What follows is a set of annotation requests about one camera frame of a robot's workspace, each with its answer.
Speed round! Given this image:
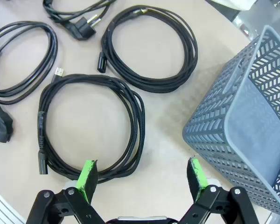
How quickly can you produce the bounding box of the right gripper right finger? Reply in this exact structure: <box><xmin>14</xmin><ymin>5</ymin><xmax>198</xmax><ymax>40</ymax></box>
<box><xmin>179</xmin><ymin>157</ymin><xmax>259</xmax><ymax>224</ymax></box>

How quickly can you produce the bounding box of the white table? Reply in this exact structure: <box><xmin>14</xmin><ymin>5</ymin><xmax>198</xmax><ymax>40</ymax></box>
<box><xmin>211</xmin><ymin>0</ymin><xmax>256</xmax><ymax>11</ymax></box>

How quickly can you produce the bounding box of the black braided cable gold plug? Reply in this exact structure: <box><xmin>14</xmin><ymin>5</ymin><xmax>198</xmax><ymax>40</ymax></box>
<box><xmin>97</xmin><ymin>5</ymin><xmax>198</xmax><ymax>92</ymax></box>

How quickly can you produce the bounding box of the black power cable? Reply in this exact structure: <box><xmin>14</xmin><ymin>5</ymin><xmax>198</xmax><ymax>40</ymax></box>
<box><xmin>0</xmin><ymin>21</ymin><xmax>59</xmax><ymax>144</ymax></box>
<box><xmin>42</xmin><ymin>0</ymin><xmax>117</xmax><ymax>42</ymax></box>

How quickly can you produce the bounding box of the grey-blue perforated plastic basket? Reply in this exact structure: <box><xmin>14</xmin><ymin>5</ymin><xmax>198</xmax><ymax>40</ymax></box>
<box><xmin>182</xmin><ymin>25</ymin><xmax>280</xmax><ymax>217</ymax></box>

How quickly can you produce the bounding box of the black braided USB cable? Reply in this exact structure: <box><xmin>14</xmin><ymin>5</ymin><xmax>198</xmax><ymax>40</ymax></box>
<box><xmin>38</xmin><ymin>67</ymin><xmax>146</xmax><ymax>184</ymax></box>

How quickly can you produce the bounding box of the grey ribbed metal rail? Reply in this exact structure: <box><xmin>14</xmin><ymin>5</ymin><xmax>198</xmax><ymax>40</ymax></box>
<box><xmin>0</xmin><ymin>185</ymin><xmax>26</xmax><ymax>224</ymax></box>

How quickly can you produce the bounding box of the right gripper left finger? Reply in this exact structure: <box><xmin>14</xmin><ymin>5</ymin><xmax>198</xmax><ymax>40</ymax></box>
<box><xmin>25</xmin><ymin>160</ymin><xmax>105</xmax><ymax>224</ymax></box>

